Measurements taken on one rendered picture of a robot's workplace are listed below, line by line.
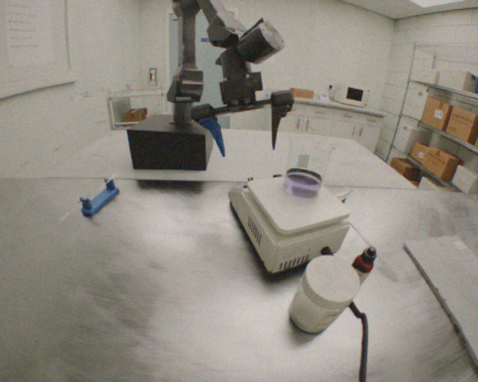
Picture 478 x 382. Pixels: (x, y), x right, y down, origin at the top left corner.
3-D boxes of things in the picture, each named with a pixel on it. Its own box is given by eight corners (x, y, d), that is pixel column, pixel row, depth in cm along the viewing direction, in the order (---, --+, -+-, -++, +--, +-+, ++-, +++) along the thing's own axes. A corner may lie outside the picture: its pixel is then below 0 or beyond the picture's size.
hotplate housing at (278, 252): (227, 200, 43) (227, 165, 39) (282, 192, 47) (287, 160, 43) (274, 292, 25) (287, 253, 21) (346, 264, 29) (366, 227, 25)
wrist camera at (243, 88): (220, 81, 35) (211, 65, 29) (260, 76, 34) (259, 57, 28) (223, 111, 36) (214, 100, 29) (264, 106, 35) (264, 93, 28)
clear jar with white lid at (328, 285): (278, 308, 23) (293, 270, 19) (310, 285, 26) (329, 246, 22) (309, 344, 19) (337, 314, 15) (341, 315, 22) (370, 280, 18)
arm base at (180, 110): (174, 118, 61) (175, 99, 58) (195, 120, 61) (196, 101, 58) (168, 123, 55) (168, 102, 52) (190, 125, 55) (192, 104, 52)
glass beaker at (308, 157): (271, 188, 32) (278, 134, 27) (298, 179, 35) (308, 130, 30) (305, 212, 27) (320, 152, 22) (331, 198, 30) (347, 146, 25)
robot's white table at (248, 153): (145, 255, 136) (111, 130, 89) (312, 260, 141) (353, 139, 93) (122, 317, 95) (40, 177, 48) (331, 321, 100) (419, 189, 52)
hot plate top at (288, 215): (244, 186, 33) (244, 180, 32) (306, 177, 36) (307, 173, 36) (280, 237, 23) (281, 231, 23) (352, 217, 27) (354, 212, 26)
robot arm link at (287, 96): (196, 91, 41) (186, 79, 35) (284, 75, 38) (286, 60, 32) (200, 126, 41) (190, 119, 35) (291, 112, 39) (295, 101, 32)
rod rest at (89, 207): (109, 189, 44) (105, 176, 43) (120, 191, 44) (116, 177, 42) (81, 213, 36) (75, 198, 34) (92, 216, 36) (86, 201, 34)
